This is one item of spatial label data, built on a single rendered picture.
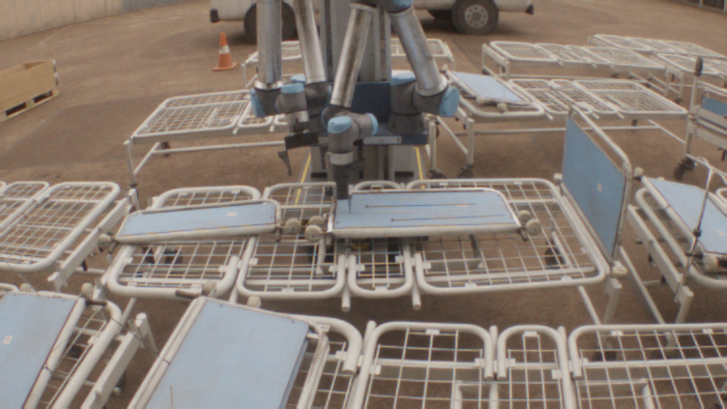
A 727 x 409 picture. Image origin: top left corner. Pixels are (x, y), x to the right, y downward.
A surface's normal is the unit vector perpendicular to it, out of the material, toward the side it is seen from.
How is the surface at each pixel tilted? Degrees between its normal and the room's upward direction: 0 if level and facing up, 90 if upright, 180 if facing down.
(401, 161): 90
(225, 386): 7
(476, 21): 90
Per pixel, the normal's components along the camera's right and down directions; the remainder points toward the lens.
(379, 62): -0.04, 0.46
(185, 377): 0.09, -0.88
